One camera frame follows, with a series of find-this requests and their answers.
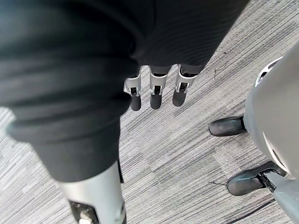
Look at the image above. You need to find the thin black cable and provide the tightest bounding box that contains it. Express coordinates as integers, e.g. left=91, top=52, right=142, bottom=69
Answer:
left=242, top=198, right=276, bottom=217

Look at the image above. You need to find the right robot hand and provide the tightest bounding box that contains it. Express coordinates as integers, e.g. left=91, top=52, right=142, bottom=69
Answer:
left=0, top=0, right=251, bottom=224

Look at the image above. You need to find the dark robot foot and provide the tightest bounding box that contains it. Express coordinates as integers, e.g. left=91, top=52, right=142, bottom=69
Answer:
left=226, top=161, right=287, bottom=196
left=208, top=116, right=247, bottom=137

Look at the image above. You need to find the silver robot leg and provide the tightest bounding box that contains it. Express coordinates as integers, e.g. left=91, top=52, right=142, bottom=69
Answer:
left=242, top=48, right=299, bottom=175
left=263, top=171, right=299, bottom=224

